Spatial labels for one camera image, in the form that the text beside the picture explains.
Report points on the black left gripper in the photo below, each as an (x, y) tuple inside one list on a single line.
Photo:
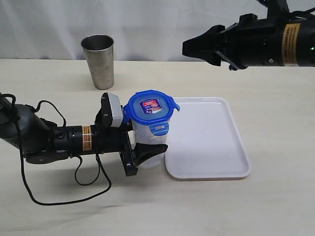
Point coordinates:
[(110, 139)]

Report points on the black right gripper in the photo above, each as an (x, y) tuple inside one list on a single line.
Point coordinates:
[(249, 42)]

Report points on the blue plastic lid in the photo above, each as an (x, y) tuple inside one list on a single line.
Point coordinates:
[(150, 110)]

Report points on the stainless steel cup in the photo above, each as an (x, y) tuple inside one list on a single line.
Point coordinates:
[(99, 54)]

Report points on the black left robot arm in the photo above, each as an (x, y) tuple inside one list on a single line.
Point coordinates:
[(44, 142)]

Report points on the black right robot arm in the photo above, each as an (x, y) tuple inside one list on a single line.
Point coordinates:
[(283, 38)]

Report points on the white plastic tray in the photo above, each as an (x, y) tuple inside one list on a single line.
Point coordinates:
[(204, 142)]

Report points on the white backdrop curtain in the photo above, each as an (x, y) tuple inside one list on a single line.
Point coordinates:
[(142, 29)]

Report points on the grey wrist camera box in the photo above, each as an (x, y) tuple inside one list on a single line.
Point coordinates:
[(116, 110)]

